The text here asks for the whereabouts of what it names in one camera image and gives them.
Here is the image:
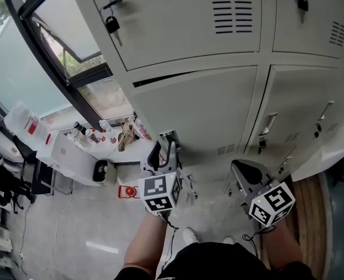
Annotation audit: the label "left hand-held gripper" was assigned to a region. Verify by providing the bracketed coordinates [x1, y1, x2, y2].
[137, 140, 183, 213]

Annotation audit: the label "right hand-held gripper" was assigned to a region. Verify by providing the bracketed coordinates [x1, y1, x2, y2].
[231, 159, 296, 227]

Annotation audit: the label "grey metal locker door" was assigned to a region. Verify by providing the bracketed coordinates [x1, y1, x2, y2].
[132, 65, 259, 159]

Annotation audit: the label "grey metal locker cabinet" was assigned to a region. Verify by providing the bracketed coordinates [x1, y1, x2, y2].
[67, 0, 344, 170]

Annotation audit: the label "person's right forearm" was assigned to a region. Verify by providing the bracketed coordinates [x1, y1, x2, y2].
[259, 222, 304, 270]

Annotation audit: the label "person's left forearm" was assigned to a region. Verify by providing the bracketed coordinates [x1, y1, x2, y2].
[121, 209, 168, 274]

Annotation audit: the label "white box cabinet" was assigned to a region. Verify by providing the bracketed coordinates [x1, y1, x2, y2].
[36, 129, 102, 186]

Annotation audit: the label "clear bag with red contents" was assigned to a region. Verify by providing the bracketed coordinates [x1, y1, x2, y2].
[132, 117, 154, 141]

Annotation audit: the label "beige plush toy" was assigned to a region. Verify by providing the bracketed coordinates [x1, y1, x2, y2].
[117, 118, 137, 153]

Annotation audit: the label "white trash bin black rim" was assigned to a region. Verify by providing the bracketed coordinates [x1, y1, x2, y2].
[92, 159, 117, 186]

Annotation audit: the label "clear plastic bottle red label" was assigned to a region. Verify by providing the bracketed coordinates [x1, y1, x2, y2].
[99, 120, 117, 145]

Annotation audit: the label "small bottle red label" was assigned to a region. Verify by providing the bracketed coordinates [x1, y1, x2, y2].
[85, 128, 107, 144]

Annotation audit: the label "brown wooden platform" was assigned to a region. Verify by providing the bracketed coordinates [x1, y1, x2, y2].
[259, 173, 329, 271]

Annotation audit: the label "person's left white shoe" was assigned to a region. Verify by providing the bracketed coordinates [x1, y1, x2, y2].
[182, 227, 199, 246]

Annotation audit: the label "black bottle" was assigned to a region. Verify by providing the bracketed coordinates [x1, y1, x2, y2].
[73, 121, 87, 135]

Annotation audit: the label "person's black shorts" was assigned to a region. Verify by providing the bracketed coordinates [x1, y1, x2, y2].
[114, 241, 321, 280]

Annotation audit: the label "black-headed key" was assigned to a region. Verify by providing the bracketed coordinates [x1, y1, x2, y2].
[288, 0, 309, 23]
[100, 6, 123, 47]

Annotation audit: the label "clear water jug red label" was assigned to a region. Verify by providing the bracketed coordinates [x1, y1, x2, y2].
[4, 100, 51, 145]

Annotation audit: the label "frosted tilting window pane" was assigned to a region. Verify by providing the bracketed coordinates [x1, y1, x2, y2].
[28, 0, 102, 64]

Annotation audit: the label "clear water jug red handle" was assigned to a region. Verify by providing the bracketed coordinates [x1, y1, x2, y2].
[117, 184, 143, 204]

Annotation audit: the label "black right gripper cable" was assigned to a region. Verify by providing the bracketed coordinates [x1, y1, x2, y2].
[241, 225, 277, 258]

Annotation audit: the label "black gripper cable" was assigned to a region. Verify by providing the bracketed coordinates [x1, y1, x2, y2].
[241, 225, 277, 258]
[159, 213, 180, 271]

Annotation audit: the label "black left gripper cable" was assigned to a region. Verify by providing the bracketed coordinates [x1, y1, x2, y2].
[159, 213, 180, 271]

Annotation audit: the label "white floor cable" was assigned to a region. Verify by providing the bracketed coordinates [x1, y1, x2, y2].
[46, 195, 73, 271]

